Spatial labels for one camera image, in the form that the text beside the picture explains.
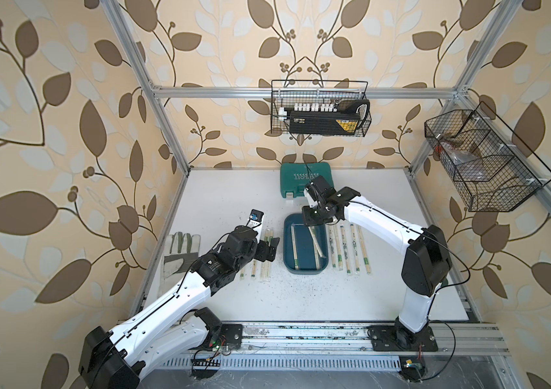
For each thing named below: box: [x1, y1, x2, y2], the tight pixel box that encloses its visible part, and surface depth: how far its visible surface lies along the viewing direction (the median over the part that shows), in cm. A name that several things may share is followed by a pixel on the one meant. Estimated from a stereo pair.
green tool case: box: [279, 162, 335, 200], surface depth 117 cm
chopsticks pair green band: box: [250, 260, 257, 280], surface depth 90 cm
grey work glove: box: [158, 231, 201, 300], surface depth 96 cm
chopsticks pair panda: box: [328, 224, 338, 269], surface depth 97 cm
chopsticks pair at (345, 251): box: [339, 224, 352, 275], surface depth 94 cm
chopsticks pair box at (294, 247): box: [290, 225, 299, 270], surface depth 96 cm
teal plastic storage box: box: [282, 213, 329, 275], surface depth 93 cm
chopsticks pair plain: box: [333, 223, 344, 271], surface depth 96 cm
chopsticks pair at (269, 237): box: [264, 228, 275, 281], surface depth 88 cm
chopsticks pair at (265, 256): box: [260, 228, 271, 282], surface depth 88 cm
